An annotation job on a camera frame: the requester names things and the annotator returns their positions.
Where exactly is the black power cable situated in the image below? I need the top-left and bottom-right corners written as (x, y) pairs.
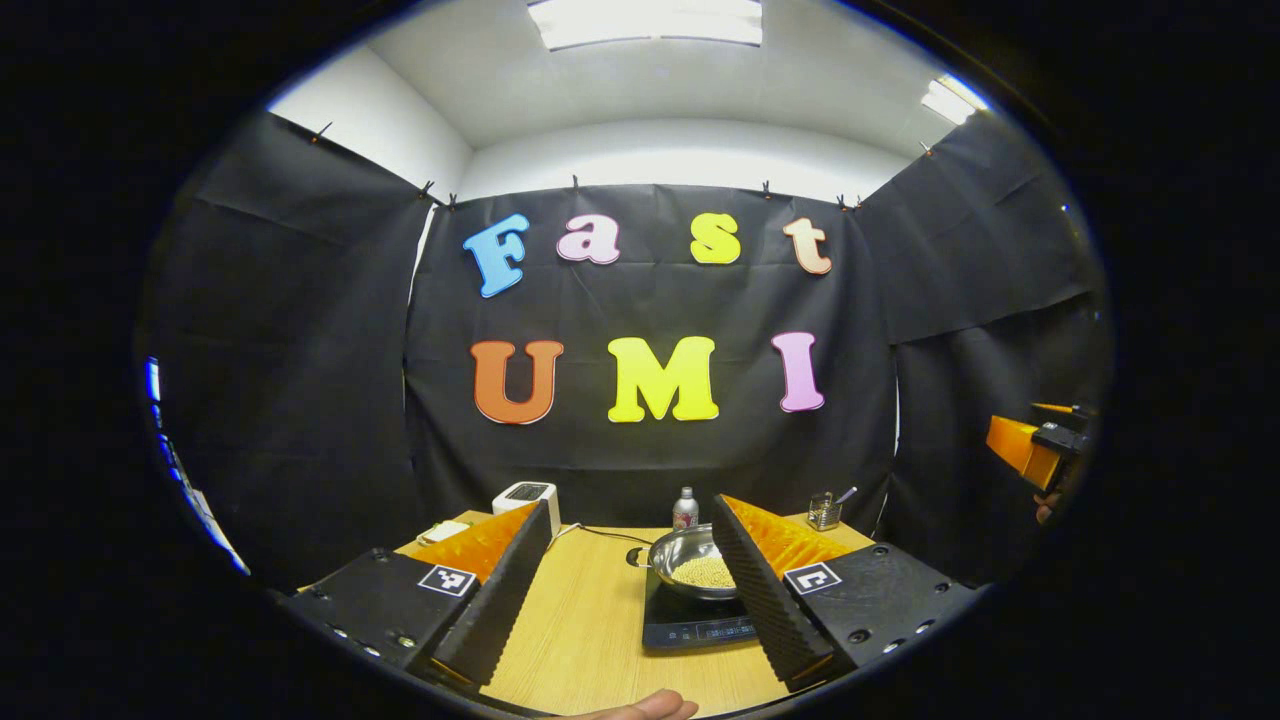
top-left (548, 522), bottom-right (656, 549)

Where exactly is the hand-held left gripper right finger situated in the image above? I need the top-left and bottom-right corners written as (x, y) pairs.
top-left (710, 494), bottom-right (981, 693)

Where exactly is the pile of soybeans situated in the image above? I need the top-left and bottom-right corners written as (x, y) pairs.
top-left (670, 555), bottom-right (739, 589)

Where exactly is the white toaster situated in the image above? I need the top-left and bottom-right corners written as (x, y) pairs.
top-left (491, 480), bottom-right (563, 536)

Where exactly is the black induction cooktop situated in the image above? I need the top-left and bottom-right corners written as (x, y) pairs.
top-left (641, 565), bottom-right (763, 652)

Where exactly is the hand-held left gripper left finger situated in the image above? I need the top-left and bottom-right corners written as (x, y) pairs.
top-left (283, 500), bottom-right (554, 691)

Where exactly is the steel pot with black handles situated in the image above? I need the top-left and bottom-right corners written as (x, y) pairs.
top-left (627, 524), bottom-right (746, 601)

